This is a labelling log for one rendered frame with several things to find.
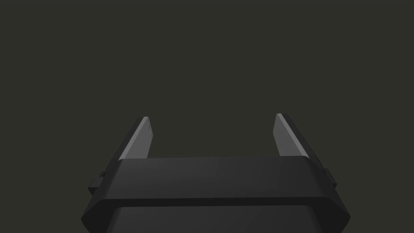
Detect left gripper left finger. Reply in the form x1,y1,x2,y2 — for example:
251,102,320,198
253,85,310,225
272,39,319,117
111,116,154,161

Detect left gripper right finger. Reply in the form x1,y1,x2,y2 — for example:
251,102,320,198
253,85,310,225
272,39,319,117
272,113,324,169

